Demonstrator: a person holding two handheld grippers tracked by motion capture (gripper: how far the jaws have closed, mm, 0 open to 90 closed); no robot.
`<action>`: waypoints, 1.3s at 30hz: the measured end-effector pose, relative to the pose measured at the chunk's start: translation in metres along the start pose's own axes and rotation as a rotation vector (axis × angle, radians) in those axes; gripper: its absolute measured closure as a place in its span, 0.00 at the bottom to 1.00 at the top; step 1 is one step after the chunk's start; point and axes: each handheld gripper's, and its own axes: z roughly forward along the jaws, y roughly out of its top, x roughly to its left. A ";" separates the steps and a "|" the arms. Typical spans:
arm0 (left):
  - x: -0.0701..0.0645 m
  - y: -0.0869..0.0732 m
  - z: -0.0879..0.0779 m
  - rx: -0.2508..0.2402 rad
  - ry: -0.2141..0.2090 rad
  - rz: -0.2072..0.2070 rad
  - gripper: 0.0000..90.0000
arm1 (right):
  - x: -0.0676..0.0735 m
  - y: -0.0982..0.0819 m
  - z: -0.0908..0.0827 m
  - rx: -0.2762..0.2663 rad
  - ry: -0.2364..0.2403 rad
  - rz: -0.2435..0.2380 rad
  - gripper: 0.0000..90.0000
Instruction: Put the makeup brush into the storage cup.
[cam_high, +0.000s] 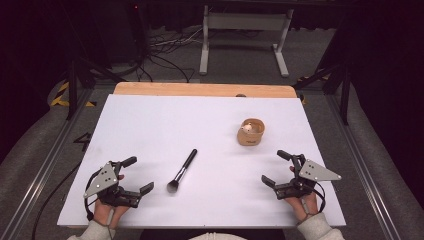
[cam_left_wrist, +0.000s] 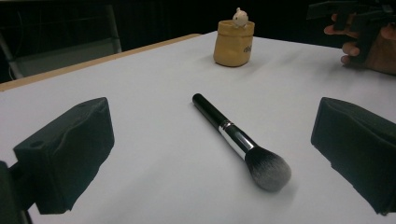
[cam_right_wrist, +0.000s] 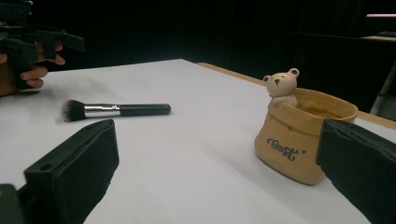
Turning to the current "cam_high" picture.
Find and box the person's torso clothing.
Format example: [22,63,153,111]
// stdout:
[188,232,248,240]

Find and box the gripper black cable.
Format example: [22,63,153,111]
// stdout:
[83,169,103,222]
[313,181,327,214]

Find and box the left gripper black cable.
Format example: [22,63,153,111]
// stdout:
[83,169,103,222]

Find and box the bundle of floor cables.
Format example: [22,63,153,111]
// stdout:
[136,26,204,84]

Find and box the black floor cable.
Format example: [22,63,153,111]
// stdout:
[31,161,84,240]

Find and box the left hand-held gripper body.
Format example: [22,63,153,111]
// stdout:
[83,160,143,209]

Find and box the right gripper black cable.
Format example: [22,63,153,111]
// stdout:
[313,181,327,214]

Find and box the white table board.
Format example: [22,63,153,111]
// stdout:
[57,94,347,229]

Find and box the black computer tower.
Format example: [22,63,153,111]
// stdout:
[128,1,149,64]

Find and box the person's left hand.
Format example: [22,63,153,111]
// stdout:
[93,173,130,230]

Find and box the tan brush holder cup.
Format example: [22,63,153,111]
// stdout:
[236,118,266,147]

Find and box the aluminium floor rail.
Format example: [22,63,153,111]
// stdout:
[324,94,404,240]
[0,88,94,240]

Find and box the grey metal stand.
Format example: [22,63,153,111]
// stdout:
[199,4,295,78]

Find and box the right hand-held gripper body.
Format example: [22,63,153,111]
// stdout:
[274,153,343,201]

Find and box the black metal stand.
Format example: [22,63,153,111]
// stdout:
[293,49,353,126]

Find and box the person's right hand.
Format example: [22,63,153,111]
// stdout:
[284,165,320,224]

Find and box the yellow black floor tape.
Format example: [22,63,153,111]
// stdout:
[49,81,98,108]

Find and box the black tripod stand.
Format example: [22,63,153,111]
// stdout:
[64,56,128,121]

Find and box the wooden table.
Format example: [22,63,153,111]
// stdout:
[113,82,298,99]

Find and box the black makeup brush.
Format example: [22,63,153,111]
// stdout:
[166,148,198,194]

